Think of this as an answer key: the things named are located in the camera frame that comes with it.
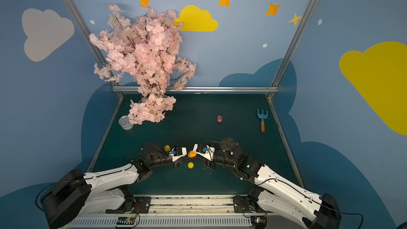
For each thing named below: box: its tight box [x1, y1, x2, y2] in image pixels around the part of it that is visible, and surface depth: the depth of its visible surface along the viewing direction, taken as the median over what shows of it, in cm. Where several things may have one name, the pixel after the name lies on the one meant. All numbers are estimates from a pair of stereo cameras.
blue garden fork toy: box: [257, 108, 269, 134], surface depth 110 cm
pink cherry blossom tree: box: [89, 4, 197, 126], surface depth 75 cm
